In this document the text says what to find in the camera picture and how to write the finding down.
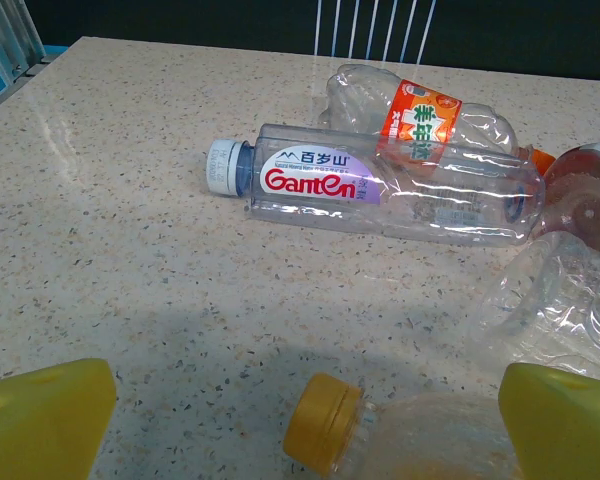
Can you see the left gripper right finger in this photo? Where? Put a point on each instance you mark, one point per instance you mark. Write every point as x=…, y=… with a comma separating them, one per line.
x=565, y=430

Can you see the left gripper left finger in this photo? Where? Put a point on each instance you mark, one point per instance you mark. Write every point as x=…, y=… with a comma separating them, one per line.
x=40, y=425

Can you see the clear plastic bottle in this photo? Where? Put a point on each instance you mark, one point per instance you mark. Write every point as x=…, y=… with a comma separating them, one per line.
x=550, y=300

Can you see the amber bottle red label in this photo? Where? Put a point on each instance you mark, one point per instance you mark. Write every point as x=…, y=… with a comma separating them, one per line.
x=585, y=200

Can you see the gold cap bottle orange label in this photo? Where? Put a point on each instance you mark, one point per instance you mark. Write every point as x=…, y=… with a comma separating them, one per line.
x=320, y=425

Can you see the clear square bottle purple label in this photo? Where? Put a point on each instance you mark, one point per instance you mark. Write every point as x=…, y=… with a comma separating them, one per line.
x=330, y=185

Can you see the crushed bottle orange green label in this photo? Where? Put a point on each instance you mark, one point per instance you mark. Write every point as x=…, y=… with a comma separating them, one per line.
x=420, y=115

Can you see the aluminium frame post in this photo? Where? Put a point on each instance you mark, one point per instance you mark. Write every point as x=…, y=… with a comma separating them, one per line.
x=10, y=35

